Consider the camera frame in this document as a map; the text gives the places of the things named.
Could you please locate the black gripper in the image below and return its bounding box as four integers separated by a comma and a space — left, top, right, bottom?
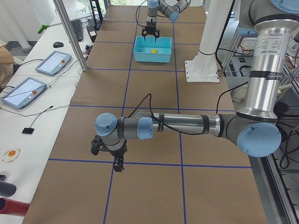
102, 140, 127, 172
142, 21, 160, 42

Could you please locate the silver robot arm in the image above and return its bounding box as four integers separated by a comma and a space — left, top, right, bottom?
91, 0, 299, 172
142, 0, 191, 40

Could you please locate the light blue plastic bin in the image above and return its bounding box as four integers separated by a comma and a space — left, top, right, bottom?
133, 36, 172, 63

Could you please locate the black keyboard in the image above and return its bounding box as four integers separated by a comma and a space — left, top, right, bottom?
71, 20, 84, 42

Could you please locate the black computer mouse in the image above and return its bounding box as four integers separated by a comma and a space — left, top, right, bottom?
53, 42, 64, 48

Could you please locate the upper teach pendant tablet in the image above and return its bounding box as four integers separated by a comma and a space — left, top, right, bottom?
35, 50, 71, 76

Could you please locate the teach pendant tablet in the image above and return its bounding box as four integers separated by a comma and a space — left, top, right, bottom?
1, 77, 47, 109
35, 50, 71, 76

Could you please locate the small black puck device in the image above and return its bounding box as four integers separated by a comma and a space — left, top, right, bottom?
22, 127, 34, 134

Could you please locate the orange emergency stop button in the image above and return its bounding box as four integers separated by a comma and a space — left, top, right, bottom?
2, 148, 21, 163

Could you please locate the black cylinder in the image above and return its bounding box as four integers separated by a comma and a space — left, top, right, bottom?
0, 181, 16, 197

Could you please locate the red cylinder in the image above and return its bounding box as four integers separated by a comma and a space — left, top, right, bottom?
0, 197, 30, 217

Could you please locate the lower teach pendant tablet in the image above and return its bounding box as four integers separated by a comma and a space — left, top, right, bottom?
1, 77, 47, 109

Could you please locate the seated person in beige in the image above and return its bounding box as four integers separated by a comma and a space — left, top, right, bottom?
0, 40, 14, 87

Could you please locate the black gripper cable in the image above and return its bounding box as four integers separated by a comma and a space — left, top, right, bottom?
135, 0, 150, 28
127, 93, 249, 135

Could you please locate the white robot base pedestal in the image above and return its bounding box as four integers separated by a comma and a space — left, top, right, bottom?
185, 0, 235, 83

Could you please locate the aluminium frame post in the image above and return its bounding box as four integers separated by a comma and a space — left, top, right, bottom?
53, 0, 87, 71

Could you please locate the green handled tool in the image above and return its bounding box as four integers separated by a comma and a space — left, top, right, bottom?
38, 24, 50, 34

